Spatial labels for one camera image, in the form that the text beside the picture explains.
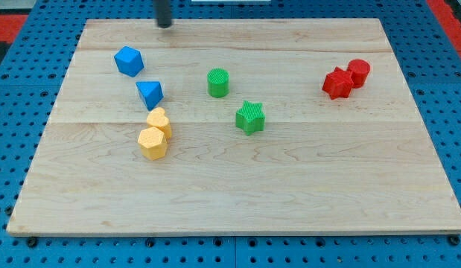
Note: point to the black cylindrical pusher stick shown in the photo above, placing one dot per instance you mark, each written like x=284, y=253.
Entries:
x=163, y=13

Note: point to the green cylinder block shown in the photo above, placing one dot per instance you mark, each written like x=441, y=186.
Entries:
x=218, y=83

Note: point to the blue triangular block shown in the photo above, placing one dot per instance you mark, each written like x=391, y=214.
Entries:
x=150, y=93

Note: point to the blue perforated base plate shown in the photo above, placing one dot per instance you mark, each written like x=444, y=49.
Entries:
x=427, y=43

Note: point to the yellow hexagon block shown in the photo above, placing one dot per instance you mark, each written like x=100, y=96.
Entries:
x=153, y=143

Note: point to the light wooden board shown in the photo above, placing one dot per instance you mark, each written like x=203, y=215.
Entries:
x=362, y=165

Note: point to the yellow heart block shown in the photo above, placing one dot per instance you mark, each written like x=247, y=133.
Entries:
x=157, y=118

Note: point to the red cylinder block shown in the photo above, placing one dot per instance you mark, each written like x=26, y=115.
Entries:
x=360, y=70

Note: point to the red star block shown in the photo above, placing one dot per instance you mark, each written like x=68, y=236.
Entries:
x=338, y=84

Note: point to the green star block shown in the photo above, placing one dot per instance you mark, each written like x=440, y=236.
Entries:
x=250, y=117

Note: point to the blue cube block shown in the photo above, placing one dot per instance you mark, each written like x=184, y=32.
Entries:
x=129, y=61

